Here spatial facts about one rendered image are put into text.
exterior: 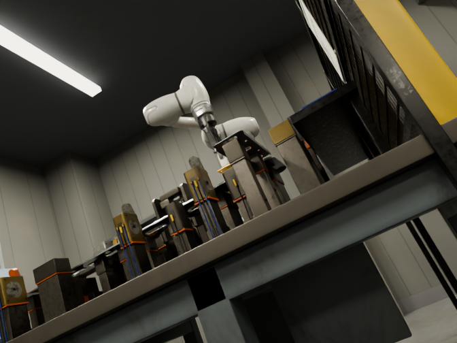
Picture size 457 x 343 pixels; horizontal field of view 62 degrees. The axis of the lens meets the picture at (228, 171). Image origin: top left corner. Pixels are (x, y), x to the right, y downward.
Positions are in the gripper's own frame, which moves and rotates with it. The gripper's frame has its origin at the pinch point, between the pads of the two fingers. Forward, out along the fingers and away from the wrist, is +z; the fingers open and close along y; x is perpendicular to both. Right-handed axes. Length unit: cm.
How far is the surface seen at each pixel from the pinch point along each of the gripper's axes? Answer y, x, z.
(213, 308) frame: 63, 4, 54
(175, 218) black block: 20.7, -19.0, 18.8
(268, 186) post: 22.2, 16.7, 25.3
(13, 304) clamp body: 20, -102, 18
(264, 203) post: 40, 17, 34
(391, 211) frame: 61, 43, 51
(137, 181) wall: -262, -195, -143
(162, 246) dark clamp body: -16, -49, 16
